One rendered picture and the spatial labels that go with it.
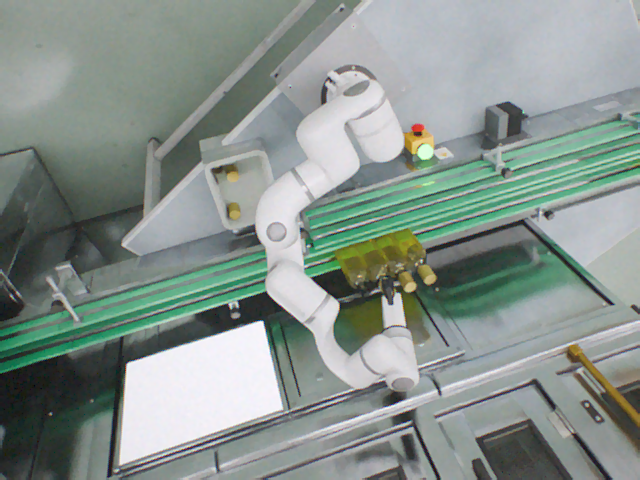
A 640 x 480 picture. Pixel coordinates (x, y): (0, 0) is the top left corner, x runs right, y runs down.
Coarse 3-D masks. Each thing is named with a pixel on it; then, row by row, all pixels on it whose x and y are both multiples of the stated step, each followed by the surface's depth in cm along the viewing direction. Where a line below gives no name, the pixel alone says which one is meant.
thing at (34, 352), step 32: (544, 192) 158; (576, 192) 155; (448, 224) 153; (480, 224) 152; (320, 256) 151; (224, 288) 146; (256, 288) 144; (128, 320) 142; (160, 320) 140; (0, 352) 140; (32, 352) 138; (64, 352) 137
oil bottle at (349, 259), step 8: (344, 248) 142; (352, 248) 141; (336, 256) 145; (344, 256) 139; (352, 256) 139; (360, 256) 138; (344, 264) 137; (352, 264) 136; (360, 264) 135; (344, 272) 139; (352, 272) 134; (360, 272) 133; (352, 280) 133; (368, 280) 135
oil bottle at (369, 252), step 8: (368, 240) 144; (360, 248) 142; (368, 248) 141; (376, 248) 140; (368, 256) 138; (376, 256) 138; (368, 264) 136; (376, 264) 135; (384, 264) 135; (368, 272) 136; (376, 272) 134; (384, 272) 134; (376, 280) 135
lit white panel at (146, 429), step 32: (192, 352) 140; (224, 352) 139; (256, 352) 137; (128, 384) 135; (160, 384) 133; (192, 384) 132; (224, 384) 130; (256, 384) 128; (128, 416) 127; (160, 416) 125; (192, 416) 124; (224, 416) 122; (256, 416) 121; (128, 448) 120; (160, 448) 118
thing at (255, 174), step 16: (224, 160) 131; (240, 160) 139; (256, 160) 141; (208, 176) 132; (224, 176) 141; (240, 176) 142; (256, 176) 144; (272, 176) 137; (224, 192) 144; (240, 192) 145; (256, 192) 147; (224, 208) 144; (240, 208) 148; (256, 208) 148; (224, 224) 142; (240, 224) 143
